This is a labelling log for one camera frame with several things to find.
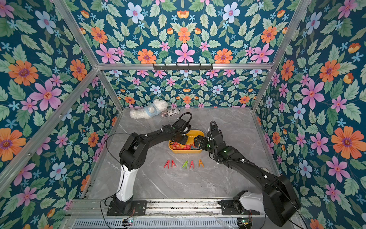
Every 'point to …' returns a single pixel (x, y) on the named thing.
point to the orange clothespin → (200, 162)
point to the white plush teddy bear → (158, 106)
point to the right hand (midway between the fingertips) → (199, 140)
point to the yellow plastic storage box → (191, 135)
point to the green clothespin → (185, 164)
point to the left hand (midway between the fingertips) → (186, 138)
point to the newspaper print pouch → (170, 112)
